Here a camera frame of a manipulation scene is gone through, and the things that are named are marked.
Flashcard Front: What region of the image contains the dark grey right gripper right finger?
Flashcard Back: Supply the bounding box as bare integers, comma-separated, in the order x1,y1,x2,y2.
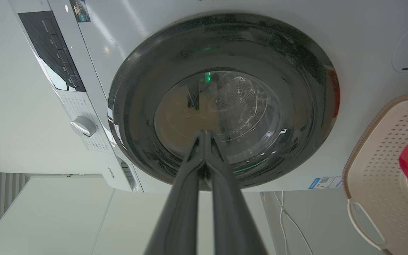
205,131,269,255

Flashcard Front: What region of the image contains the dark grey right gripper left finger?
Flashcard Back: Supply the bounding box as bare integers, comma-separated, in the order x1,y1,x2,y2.
144,130,206,255

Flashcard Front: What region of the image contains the beige perforated laundry basket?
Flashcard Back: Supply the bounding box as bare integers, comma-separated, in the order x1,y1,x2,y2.
342,93,408,255

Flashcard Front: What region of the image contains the round dark glass washer door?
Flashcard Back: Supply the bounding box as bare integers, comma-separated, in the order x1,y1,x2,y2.
107,13,340,189

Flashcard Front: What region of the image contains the silver washer control dial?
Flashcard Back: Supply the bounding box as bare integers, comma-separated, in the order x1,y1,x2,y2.
70,116,97,137

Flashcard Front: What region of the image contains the white front-load washing machine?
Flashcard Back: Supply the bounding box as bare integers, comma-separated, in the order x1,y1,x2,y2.
8,0,408,193

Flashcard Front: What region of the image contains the thin white power cable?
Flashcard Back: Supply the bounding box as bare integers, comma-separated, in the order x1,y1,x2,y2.
273,191,314,255

